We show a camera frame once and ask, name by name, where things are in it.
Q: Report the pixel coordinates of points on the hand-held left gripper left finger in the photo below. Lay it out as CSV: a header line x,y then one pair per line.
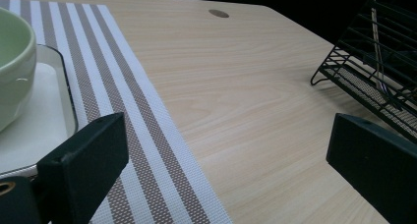
x,y
82,165

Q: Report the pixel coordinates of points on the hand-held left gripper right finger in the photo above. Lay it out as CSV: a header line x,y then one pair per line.
x,y
377,165

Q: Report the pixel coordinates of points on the light green bowl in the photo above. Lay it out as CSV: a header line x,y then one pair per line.
x,y
13,53

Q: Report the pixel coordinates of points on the striped woven placemat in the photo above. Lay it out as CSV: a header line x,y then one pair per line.
x,y
147,135

